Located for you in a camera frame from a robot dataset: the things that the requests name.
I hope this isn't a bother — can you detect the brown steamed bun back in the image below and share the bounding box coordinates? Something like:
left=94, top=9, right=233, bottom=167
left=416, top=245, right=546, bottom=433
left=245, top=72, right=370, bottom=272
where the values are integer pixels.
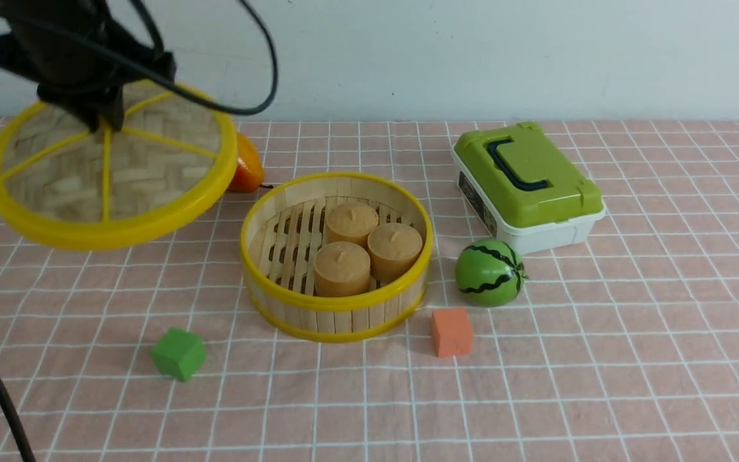
left=325, top=202, right=379, bottom=248

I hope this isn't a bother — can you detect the orange toy mango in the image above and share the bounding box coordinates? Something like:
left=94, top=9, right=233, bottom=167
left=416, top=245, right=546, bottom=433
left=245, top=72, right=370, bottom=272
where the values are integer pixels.
left=226, top=132, right=265, bottom=193

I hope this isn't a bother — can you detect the orange foam cube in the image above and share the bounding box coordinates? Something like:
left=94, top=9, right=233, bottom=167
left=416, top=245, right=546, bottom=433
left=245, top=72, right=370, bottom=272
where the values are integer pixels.
left=430, top=307, right=475, bottom=359

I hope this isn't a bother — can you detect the pink checked tablecloth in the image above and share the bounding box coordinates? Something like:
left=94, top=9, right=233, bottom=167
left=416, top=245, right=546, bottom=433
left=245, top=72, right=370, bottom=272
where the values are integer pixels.
left=0, top=118, right=739, bottom=461

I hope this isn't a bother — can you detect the green foam cube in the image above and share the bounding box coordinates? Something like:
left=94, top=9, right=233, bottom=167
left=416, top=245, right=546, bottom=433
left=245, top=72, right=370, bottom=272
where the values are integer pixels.
left=150, top=327, right=207, bottom=382

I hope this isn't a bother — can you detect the yellow bamboo steamer lid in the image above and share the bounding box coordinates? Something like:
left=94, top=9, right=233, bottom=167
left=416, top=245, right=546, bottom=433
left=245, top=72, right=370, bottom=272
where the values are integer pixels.
left=0, top=81, right=239, bottom=252

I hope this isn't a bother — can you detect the black cable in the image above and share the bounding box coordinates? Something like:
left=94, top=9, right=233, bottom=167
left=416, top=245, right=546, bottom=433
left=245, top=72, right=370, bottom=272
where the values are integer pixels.
left=0, top=0, right=279, bottom=462

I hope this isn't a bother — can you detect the brown steamed bun front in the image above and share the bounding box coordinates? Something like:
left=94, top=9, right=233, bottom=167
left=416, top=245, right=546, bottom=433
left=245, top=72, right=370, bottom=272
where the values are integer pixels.
left=313, top=241, right=371, bottom=296

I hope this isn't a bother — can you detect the green lidded white storage box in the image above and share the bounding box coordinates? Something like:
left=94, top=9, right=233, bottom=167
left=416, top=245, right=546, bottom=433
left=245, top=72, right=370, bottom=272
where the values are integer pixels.
left=452, top=122, right=607, bottom=255

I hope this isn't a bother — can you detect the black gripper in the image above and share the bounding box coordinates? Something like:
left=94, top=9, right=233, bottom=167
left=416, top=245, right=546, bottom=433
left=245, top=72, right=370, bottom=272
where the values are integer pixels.
left=0, top=1, right=176, bottom=133

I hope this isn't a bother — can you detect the green toy watermelon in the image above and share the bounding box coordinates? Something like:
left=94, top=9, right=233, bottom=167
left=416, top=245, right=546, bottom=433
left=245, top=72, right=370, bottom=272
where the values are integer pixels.
left=455, top=239, right=528, bottom=308

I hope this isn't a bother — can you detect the yellow bamboo steamer basket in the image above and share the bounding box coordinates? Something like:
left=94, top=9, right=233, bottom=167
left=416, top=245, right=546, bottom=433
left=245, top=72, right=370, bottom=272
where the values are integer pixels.
left=240, top=172, right=434, bottom=343

